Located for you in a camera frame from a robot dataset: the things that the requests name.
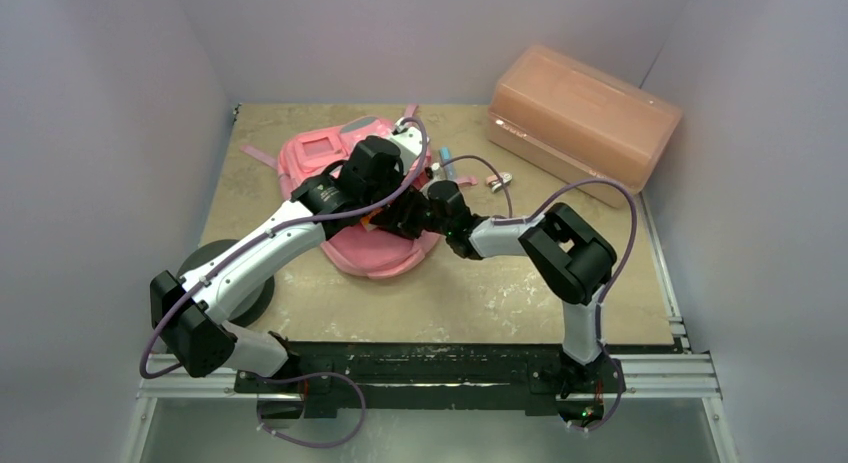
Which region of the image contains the pink backpack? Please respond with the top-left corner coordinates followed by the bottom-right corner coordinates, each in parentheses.
top-left (241, 115), bottom-right (440, 279)

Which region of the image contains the orange book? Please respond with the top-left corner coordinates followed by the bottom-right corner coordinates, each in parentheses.
top-left (363, 208), bottom-right (398, 234)

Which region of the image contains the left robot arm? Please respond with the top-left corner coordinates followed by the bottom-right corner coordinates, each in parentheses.
top-left (140, 130), bottom-right (429, 392)

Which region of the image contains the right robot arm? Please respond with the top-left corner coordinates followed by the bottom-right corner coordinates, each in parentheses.
top-left (372, 181), bottom-right (626, 390)

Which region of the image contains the pink mini stapler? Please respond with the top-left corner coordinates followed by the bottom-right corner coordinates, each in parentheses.
top-left (486, 172), bottom-right (513, 193)

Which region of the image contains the blue highlighter pen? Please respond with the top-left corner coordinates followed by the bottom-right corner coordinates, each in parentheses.
top-left (438, 147), bottom-right (457, 180)

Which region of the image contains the orange plastic storage box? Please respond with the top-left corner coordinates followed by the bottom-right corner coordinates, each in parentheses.
top-left (486, 45), bottom-right (683, 208)

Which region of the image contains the grey tape roll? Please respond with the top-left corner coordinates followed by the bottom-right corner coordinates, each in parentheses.
top-left (177, 239), bottom-right (275, 327)

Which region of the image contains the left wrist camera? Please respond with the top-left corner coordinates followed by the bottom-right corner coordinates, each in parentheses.
top-left (388, 123), bottom-right (429, 172)

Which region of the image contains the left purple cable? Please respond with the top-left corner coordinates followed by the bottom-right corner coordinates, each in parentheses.
top-left (137, 116), bottom-right (429, 380)

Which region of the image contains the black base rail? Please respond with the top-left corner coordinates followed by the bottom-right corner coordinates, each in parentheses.
top-left (135, 340), bottom-right (723, 422)

